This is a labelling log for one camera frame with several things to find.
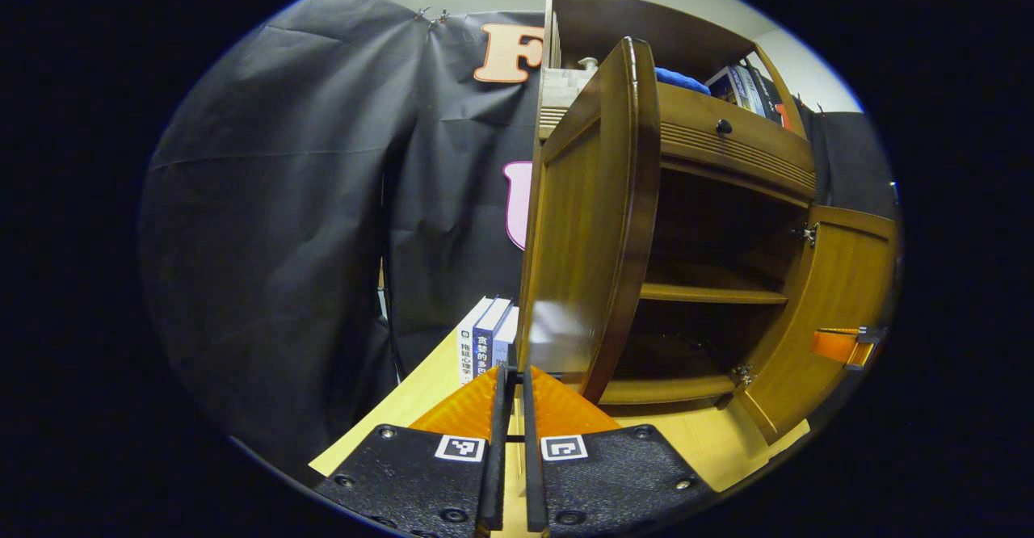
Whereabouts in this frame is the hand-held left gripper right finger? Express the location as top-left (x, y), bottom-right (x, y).
top-left (521, 364), bottom-right (716, 538)

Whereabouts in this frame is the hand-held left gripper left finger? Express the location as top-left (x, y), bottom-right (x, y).
top-left (313, 364), bottom-right (514, 538)

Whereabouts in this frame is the wooden cabinet door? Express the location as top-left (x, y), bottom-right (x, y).
top-left (737, 205), bottom-right (899, 446)
top-left (517, 36), bottom-right (662, 406)

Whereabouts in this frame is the wooden double-door shoe cabinet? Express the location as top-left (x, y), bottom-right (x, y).
top-left (517, 0), bottom-right (899, 446)

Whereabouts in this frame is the white book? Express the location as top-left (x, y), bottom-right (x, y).
top-left (458, 296), bottom-right (494, 385)

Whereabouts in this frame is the wooden inner shelf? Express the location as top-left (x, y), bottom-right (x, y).
top-left (638, 263), bottom-right (790, 306)

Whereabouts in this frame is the dark blue book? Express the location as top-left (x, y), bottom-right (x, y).
top-left (473, 298), bottom-right (512, 377)

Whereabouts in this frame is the pale grey book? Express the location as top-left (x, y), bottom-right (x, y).
top-left (493, 305), bottom-right (520, 369)

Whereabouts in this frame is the wooden drawer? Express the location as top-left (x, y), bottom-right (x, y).
top-left (658, 82), bottom-right (817, 200)

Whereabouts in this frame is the black book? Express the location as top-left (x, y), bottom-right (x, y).
top-left (763, 78), bottom-right (797, 128)
top-left (747, 65), bottom-right (783, 124)

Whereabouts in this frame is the pale blue book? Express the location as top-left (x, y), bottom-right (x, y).
top-left (727, 64), bottom-right (767, 116)

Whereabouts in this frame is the blue towel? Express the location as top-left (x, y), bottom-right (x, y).
top-left (653, 66), bottom-right (712, 96)

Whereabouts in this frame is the black backdrop cloth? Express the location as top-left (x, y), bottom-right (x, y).
top-left (137, 0), bottom-right (897, 466)

